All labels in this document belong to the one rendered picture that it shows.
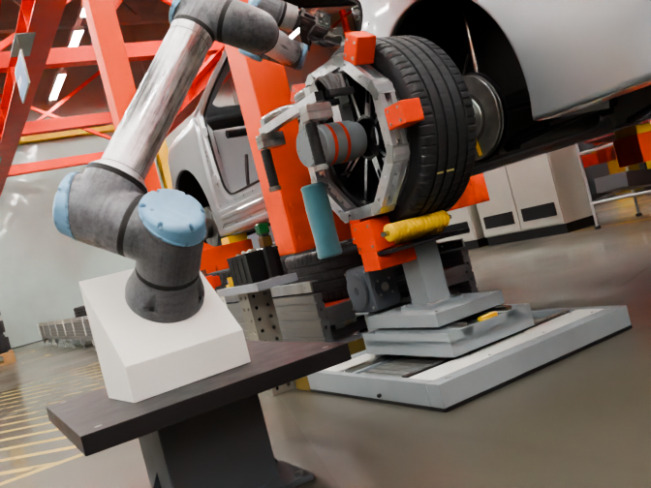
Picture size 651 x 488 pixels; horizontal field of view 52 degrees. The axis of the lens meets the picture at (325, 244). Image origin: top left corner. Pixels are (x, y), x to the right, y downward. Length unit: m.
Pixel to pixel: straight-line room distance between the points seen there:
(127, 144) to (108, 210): 0.18
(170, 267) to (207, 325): 0.19
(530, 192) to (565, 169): 0.42
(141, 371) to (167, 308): 0.16
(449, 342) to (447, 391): 0.24
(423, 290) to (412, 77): 0.73
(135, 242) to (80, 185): 0.18
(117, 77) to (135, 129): 2.98
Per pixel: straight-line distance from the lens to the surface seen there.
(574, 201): 7.40
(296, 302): 2.90
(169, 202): 1.55
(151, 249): 1.53
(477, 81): 2.59
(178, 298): 1.61
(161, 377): 1.58
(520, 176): 7.51
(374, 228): 2.25
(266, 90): 2.71
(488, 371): 2.02
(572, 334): 2.27
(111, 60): 4.67
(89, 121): 11.45
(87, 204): 1.58
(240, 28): 1.82
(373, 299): 2.54
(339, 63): 2.28
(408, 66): 2.19
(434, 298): 2.38
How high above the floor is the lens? 0.54
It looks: level
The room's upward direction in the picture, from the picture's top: 14 degrees counter-clockwise
